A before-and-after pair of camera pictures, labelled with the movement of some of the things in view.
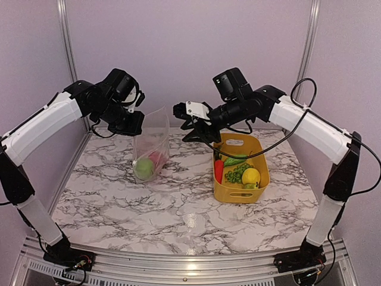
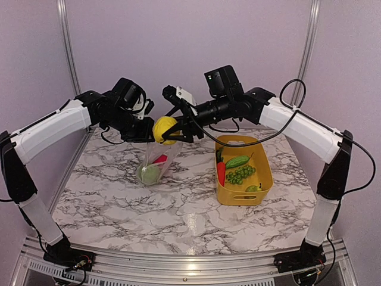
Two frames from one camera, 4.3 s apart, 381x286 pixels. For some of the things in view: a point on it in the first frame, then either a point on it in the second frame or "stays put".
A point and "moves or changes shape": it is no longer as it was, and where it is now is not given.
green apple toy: [144, 168] moves or changes shape
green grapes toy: [236, 175] stays put
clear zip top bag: [151, 148] moves or changes shape
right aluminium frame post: [307, 53] stays put
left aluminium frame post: [62, 11] stays put
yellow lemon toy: [250, 176] -> [161, 124]
